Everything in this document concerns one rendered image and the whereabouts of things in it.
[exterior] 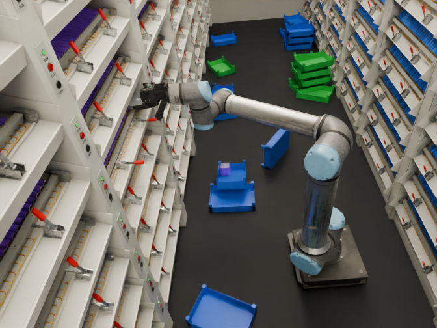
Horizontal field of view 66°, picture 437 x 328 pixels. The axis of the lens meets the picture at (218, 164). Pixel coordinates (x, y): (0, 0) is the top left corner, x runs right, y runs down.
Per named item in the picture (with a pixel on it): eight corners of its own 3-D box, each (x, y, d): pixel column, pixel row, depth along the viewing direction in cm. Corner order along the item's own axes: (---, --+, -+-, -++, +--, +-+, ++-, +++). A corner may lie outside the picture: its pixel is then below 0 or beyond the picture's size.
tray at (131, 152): (151, 110, 160) (153, 93, 154) (119, 209, 115) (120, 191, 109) (108, 102, 158) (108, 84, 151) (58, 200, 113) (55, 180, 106)
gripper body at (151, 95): (141, 82, 143) (168, 79, 142) (146, 100, 149) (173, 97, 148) (137, 92, 138) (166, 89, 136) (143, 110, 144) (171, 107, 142)
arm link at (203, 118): (221, 121, 154) (217, 97, 146) (205, 135, 148) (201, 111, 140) (205, 116, 159) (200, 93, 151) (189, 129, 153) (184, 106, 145)
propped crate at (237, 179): (219, 170, 255) (218, 161, 252) (246, 169, 253) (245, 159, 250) (216, 189, 228) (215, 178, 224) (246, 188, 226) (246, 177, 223)
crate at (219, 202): (253, 189, 238) (253, 180, 232) (255, 211, 223) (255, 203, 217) (211, 191, 241) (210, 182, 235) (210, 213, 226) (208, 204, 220)
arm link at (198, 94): (212, 108, 141) (208, 86, 134) (182, 110, 142) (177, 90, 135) (212, 96, 148) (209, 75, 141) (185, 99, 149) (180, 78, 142)
